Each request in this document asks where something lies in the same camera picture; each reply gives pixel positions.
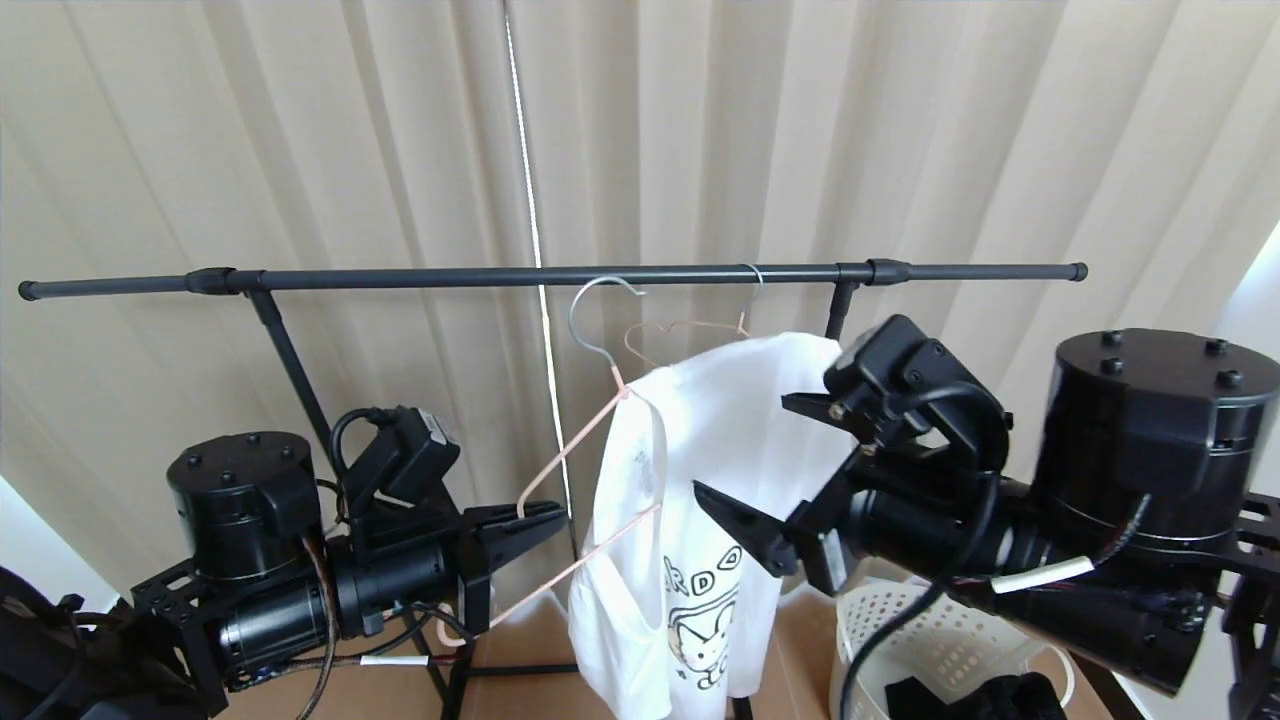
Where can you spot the black clothes rack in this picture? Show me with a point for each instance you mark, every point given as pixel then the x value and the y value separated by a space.
pixel 400 277

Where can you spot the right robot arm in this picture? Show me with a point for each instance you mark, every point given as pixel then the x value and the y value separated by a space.
pixel 1150 450

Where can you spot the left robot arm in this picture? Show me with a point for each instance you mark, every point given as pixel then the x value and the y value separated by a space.
pixel 240 500

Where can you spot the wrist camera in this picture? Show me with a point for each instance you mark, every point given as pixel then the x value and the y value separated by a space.
pixel 405 455
pixel 900 375

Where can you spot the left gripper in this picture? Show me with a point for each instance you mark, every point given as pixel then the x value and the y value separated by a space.
pixel 390 590

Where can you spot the beige curtain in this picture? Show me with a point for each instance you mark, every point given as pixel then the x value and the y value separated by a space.
pixel 300 130

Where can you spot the white printed T-shirt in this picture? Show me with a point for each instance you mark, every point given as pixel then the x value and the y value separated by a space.
pixel 720 430

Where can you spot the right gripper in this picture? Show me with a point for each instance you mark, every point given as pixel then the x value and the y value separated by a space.
pixel 910 525

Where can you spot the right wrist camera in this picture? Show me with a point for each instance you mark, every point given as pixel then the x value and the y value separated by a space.
pixel 900 375

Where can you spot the pink clothes hanger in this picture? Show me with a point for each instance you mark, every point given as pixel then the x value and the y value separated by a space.
pixel 620 383
pixel 700 322

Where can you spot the white laundry basket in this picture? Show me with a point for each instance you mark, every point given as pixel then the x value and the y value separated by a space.
pixel 940 640

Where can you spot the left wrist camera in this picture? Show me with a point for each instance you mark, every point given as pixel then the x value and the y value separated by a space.
pixel 405 455

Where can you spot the heap of clothes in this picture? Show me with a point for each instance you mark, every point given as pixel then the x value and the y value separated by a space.
pixel 1010 698

